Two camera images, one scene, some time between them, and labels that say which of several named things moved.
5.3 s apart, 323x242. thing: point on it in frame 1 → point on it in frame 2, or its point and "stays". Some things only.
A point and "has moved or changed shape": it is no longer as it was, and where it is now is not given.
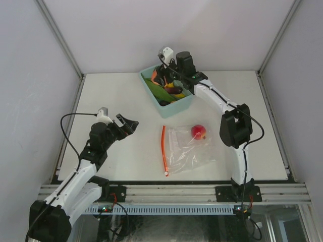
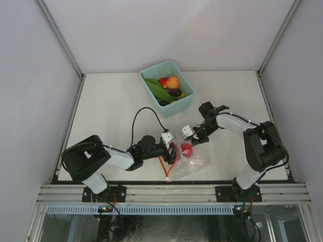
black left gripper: [127, 128] → [170, 159]
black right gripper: [162, 71] → [199, 140]
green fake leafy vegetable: [160, 92] stays
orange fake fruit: [154, 73] has moved or changed shape
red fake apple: [198, 132] has moved or changed shape
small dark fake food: [163, 103] stays
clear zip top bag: [185, 148] has moved or changed shape
